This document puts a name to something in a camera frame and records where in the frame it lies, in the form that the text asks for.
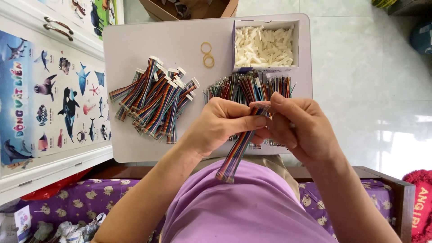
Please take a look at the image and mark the white cardboard box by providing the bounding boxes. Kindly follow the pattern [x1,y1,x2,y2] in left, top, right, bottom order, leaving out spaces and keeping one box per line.
[232,19,300,74]

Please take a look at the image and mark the person's left hand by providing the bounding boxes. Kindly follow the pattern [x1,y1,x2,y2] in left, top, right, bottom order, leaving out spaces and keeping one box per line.
[179,97,268,158]

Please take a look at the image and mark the white lap table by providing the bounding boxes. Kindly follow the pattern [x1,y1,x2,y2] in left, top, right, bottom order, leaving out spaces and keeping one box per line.
[103,13,313,163]

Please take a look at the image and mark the purple patterned bed sheet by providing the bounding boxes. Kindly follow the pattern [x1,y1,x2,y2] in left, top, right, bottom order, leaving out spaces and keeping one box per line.
[16,178,396,243]

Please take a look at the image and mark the red plush pillow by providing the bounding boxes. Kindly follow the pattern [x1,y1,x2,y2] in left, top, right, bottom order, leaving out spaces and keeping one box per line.
[402,169,432,243]

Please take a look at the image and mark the land animals poster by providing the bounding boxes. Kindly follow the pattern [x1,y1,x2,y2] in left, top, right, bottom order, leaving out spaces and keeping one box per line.
[36,0,119,41]

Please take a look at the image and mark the pile of ribbon cables with connectors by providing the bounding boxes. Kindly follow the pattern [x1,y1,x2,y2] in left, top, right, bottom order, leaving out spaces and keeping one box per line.
[108,56,201,145]

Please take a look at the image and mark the green striped object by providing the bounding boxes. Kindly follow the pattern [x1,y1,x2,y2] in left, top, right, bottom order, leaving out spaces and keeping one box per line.
[371,0,398,9]

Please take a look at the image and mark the brown cabinet handle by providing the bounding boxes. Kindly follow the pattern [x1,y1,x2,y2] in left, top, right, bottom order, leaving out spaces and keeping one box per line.
[43,24,74,42]
[44,16,74,35]

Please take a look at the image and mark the rainbow ribbon cable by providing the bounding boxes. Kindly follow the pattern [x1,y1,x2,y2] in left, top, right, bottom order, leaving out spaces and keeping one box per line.
[215,103,271,184]

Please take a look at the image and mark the white cabinet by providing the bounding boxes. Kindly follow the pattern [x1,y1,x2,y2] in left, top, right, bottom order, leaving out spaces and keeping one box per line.
[0,0,125,206]

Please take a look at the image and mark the small white card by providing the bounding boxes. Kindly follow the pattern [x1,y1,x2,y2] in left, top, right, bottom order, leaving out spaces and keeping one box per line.
[14,205,33,243]

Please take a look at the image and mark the red plastic bag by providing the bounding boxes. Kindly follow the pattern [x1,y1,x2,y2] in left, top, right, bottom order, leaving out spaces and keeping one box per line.
[20,167,93,202]

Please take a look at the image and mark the purple shirt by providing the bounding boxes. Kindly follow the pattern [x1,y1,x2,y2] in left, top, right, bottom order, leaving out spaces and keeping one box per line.
[159,159,338,243]

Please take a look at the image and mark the beige trousers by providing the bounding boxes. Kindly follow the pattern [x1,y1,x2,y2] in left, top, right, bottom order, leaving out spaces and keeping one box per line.
[194,154,302,203]

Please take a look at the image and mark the pile of bare ribbon cables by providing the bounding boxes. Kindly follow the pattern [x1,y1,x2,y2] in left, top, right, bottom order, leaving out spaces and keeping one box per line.
[203,70,296,151]

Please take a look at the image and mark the person's right hand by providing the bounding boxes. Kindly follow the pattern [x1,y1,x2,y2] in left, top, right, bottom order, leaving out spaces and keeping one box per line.
[250,92,342,167]

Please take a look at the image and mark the heap of white plastic connectors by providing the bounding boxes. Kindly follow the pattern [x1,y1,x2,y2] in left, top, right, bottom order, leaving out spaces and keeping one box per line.
[235,26,295,68]

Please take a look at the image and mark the dark blue round object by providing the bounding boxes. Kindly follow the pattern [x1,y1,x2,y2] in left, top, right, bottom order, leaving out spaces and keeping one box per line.
[410,20,432,55]

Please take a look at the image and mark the dark furniture base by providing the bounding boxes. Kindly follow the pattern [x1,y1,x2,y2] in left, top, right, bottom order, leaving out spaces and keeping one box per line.
[387,0,432,16]

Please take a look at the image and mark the brown cardboard carton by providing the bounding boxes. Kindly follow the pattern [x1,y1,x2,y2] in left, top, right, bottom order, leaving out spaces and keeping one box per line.
[139,0,239,22]

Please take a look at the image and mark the sea animals poster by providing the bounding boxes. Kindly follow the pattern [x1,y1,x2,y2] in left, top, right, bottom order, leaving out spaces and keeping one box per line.
[0,29,113,170]

